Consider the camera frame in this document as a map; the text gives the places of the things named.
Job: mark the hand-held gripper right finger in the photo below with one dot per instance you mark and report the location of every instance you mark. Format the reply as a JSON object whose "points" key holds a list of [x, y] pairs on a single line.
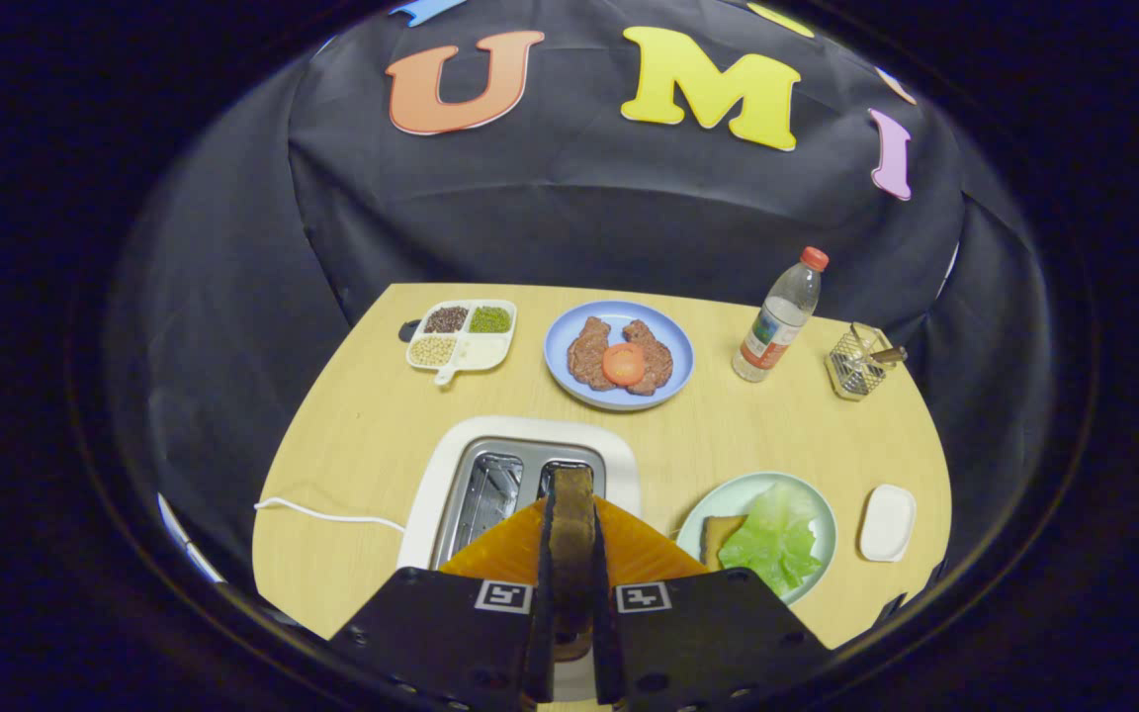
{"points": [[607, 643]]}

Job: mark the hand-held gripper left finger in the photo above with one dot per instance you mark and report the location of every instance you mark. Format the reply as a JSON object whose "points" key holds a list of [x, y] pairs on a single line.
{"points": [[538, 633]]}

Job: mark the brown toast slice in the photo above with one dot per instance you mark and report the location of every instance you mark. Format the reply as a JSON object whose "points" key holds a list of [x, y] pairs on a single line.
{"points": [[569, 534], [718, 539]]}

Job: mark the green lettuce leaf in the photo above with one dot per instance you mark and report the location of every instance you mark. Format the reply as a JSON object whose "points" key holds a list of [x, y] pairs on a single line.
{"points": [[772, 544]]}

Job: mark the pale green round plate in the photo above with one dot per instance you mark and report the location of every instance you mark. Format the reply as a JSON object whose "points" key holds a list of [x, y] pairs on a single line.
{"points": [[718, 494]]}

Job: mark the white toaster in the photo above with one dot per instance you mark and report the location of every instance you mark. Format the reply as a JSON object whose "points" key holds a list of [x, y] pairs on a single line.
{"points": [[530, 430]]}

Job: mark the white divided tray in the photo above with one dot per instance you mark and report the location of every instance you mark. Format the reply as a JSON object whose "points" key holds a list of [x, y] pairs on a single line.
{"points": [[490, 348]]}

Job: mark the pile of yellow soybeans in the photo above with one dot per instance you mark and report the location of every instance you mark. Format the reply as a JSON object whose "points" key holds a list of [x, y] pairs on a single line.
{"points": [[431, 350]]}

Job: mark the white rounded plate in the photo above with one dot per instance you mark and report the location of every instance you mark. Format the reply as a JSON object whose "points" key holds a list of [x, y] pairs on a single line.
{"points": [[886, 522]]}

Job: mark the pile of green beans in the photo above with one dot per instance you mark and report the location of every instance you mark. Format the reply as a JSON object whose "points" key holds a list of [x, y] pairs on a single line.
{"points": [[490, 318]]}

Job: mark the blue round plate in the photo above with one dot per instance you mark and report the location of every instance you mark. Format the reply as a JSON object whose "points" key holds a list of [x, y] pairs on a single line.
{"points": [[673, 328]]}

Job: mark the pile of dark red beans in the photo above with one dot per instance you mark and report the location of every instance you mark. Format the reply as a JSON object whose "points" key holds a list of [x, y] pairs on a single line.
{"points": [[446, 318]]}

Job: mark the clear plastic bottle red cap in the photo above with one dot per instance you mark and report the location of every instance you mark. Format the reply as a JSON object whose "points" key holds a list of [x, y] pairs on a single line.
{"points": [[772, 336]]}

